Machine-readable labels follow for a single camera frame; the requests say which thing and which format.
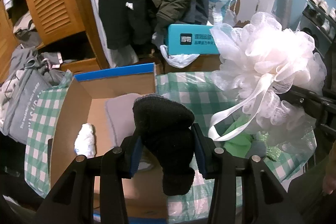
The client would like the light green cloth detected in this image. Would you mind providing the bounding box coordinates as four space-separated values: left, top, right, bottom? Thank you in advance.
223 115 252 158

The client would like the white sock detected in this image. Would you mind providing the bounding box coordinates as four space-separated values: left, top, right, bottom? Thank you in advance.
74 123 96 159

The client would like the small grey cloth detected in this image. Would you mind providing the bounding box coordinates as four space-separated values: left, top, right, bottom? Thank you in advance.
245 140 266 159

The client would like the white mesh bath pouf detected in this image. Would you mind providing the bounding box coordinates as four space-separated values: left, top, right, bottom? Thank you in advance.
208 12 327 153

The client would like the grey towel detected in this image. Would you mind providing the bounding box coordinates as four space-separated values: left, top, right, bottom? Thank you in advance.
105 93 154 172

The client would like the dark knitted beanie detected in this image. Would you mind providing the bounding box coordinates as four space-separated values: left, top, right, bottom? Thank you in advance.
133 94 195 196

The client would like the green glitter fabric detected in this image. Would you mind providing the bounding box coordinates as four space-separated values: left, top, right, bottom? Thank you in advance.
258 134 284 161

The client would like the person's right hand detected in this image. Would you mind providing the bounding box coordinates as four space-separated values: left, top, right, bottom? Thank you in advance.
323 170 336 194

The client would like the blue-rimmed cardboard box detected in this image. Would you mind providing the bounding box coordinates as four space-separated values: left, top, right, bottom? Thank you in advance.
50 63 167 223

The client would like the green checkered tablecloth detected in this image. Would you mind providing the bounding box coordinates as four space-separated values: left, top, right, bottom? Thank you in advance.
24 72 312 223

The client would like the metal shoe rack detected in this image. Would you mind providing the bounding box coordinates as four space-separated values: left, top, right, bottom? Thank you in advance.
296 0 335 58

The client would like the brown cardboard box on floor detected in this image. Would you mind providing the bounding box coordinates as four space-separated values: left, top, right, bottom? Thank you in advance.
150 52 221 74

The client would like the white plastic bag under box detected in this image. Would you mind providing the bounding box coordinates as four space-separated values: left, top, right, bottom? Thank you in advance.
159 45 200 69

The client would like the grey laundry bag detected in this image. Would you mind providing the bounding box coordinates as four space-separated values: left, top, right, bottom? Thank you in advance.
1 46 65 144

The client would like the teal shoe box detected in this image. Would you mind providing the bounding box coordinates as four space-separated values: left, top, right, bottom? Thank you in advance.
165 24 219 55

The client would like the blue white plastic bag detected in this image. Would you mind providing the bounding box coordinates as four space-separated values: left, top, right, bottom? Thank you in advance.
209 0 238 27

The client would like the black hanging coat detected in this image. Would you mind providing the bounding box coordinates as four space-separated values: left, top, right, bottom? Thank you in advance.
98 0 155 55

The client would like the wooden louvered wardrobe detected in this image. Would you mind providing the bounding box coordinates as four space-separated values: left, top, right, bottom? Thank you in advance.
0 0 111 83

